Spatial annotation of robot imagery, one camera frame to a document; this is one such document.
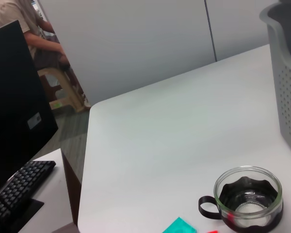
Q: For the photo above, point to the glass teacup with black sleeve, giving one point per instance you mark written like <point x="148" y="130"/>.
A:
<point x="247" y="194"/>

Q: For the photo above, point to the teal flat square block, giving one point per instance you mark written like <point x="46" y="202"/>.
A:
<point x="179" y="227"/>

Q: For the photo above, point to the small red square block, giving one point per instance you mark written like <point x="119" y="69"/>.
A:
<point x="213" y="231"/>

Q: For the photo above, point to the grey-green perforated storage basket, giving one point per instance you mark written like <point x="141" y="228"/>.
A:
<point x="288" y="97"/>

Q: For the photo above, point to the black computer monitor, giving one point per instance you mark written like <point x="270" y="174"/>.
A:
<point x="14" y="97"/>

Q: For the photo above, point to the black keyboard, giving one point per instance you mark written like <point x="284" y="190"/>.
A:
<point x="21" y="179"/>

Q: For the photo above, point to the seated person in beige shirt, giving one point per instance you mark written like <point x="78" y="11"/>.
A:
<point x="14" y="12"/>

